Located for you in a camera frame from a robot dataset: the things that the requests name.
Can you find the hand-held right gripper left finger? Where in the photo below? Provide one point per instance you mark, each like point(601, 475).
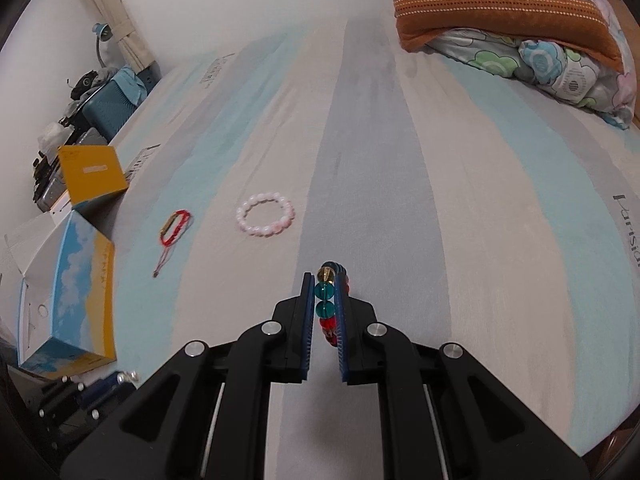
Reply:
point(306, 330)

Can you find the floral quilt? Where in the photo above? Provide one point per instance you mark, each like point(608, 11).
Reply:
point(550, 75)

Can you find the black bag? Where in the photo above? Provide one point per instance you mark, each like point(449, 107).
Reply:
point(85, 84)

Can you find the teal suitcase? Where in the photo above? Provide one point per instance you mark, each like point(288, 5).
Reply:
point(112, 105)

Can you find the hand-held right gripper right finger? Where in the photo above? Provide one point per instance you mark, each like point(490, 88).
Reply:
point(342, 340)

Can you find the blue desk lamp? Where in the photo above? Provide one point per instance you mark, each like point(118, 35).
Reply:
point(104, 32)

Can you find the white cardboard box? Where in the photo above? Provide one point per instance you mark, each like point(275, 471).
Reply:
point(30, 245)

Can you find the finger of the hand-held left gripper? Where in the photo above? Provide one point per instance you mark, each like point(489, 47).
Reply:
point(100, 389)
point(60, 394)

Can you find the striped orange pillow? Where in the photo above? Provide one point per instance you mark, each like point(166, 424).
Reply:
point(500, 15)

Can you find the cream curtain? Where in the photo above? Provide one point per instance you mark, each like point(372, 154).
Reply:
point(120, 15)

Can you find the white plastic bag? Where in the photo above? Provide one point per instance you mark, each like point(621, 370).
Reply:
point(52, 134)

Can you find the sky print cardboard box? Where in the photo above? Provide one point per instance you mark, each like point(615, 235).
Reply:
point(75, 285)

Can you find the grey hard case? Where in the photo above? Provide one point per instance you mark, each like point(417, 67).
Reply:
point(55, 190)

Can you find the yellow cardboard box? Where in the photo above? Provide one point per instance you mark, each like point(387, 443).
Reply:
point(92, 175)

